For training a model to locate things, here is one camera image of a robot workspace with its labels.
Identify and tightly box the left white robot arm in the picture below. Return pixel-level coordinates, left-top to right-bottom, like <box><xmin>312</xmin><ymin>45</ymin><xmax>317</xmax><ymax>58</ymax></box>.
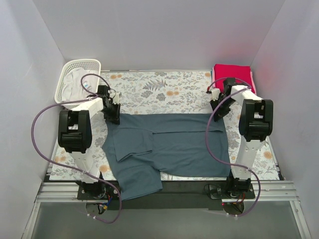
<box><xmin>58</xmin><ymin>85</ymin><xmax>121</xmax><ymax>199</ymax></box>

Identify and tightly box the pink folded t shirt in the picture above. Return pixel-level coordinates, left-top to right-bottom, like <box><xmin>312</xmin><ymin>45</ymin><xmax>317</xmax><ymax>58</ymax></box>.
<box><xmin>211</xmin><ymin>66</ymin><xmax>257</xmax><ymax>95</ymax></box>

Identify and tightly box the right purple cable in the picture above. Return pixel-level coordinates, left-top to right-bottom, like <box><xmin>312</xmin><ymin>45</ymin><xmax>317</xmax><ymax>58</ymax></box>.
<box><xmin>204</xmin><ymin>77</ymin><xmax>262</xmax><ymax>218</ymax></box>

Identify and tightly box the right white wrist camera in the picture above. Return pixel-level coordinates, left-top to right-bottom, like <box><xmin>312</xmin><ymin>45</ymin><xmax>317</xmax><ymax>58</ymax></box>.
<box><xmin>207</xmin><ymin>88</ymin><xmax>220</xmax><ymax>101</ymax></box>

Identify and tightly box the aluminium frame rail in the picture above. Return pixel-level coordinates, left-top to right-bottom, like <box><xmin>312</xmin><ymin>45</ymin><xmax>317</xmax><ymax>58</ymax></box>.
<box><xmin>23</xmin><ymin>181</ymin><xmax>311</xmax><ymax>239</ymax></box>

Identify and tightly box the white t shirt in basket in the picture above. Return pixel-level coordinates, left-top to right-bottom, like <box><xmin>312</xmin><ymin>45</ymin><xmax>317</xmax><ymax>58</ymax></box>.
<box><xmin>61</xmin><ymin>67</ymin><xmax>99</xmax><ymax>102</ymax></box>

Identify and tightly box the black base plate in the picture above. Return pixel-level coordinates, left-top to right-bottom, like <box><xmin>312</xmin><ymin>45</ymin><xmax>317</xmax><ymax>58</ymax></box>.
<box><xmin>77</xmin><ymin>181</ymin><xmax>257</xmax><ymax>211</ymax></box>

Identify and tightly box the white plastic laundry basket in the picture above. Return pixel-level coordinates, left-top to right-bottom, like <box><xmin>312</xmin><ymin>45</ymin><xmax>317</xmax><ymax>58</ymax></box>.
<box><xmin>54</xmin><ymin>59</ymin><xmax>101</xmax><ymax>103</ymax></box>

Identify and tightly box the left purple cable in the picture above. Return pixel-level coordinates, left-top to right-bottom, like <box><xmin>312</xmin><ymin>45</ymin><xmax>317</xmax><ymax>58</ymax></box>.
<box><xmin>30</xmin><ymin>73</ymin><xmax>123</xmax><ymax>224</ymax></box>

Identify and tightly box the red folded t shirt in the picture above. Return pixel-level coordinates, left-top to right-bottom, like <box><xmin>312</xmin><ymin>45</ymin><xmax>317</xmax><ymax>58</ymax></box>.
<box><xmin>213</xmin><ymin>63</ymin><xmax>256</xmax><ymax>93</ymax></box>

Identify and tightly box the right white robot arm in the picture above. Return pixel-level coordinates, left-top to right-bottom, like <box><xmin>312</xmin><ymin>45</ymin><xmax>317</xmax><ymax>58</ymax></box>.
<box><xmin>206</xmin><ymin>77</ymin><xmax>274</xmax><ymax>198</ymax></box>

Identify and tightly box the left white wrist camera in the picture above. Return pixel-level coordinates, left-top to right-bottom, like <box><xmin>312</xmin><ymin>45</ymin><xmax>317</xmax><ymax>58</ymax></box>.
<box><xmin>109</xmin><ymin>92</ymin><xmax>120</xmax><ymax>105</ymax></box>

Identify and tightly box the blue grey t shirt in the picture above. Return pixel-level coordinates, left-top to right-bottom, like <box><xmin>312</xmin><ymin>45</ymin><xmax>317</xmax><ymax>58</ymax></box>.
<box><xmin>102</xmin><ymin>114</ymin><xmax>230</xmax><ymax>200</ymax></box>

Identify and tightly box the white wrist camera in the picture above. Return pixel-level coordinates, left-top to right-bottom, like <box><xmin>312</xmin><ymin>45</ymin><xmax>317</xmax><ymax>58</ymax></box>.
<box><xmin>207</xmin><ymin>88</ymin><xmax>220</xmax><ymax>101</ymax></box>
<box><xmin>109</xmin><ymin>92</ymin><xmax>120</xmax><ymax>105</ymax></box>

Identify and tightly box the floral patterned table mat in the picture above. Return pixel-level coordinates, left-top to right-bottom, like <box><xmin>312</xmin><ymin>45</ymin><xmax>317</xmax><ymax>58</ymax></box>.
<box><xmin>47</xmin><ymin>71</ymin><xmax>280</xmax><ymax>181</ymax></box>

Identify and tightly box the purple cable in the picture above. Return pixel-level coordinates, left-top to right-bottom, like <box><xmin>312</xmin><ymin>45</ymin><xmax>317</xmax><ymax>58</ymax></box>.
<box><xmin>30</xmin><ymin>73</ymin><xmax>123</xmax><ymax>224</ymax></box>
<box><xmin>204</xmin><ymin>77</ymin><xmax>262</xmax><ymax>218</ymax></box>

